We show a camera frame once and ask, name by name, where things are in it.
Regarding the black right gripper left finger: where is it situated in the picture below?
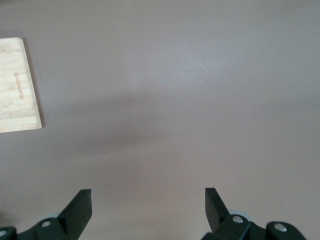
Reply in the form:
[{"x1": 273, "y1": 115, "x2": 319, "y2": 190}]
[{"x1": 0, "y1": 189, "x2": 93, "y2": 240}]

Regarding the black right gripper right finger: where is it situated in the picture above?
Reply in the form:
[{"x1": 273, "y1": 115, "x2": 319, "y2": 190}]
[{"x1": 201, "y1": 187, "x2": 307, "y2": 240}]

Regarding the bamboo cutting board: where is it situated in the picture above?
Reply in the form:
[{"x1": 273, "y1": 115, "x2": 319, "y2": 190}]
[{"x1": 0, "y1": 37, "x2": 43, "y2": 134}]

